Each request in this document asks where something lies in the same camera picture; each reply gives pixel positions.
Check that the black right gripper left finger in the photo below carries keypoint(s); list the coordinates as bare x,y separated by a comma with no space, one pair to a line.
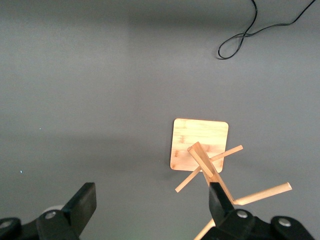
80,207

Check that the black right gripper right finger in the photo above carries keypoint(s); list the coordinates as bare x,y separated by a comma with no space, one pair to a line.
221,210

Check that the wooden mug tree stand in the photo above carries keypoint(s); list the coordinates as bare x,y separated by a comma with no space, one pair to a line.
200,135

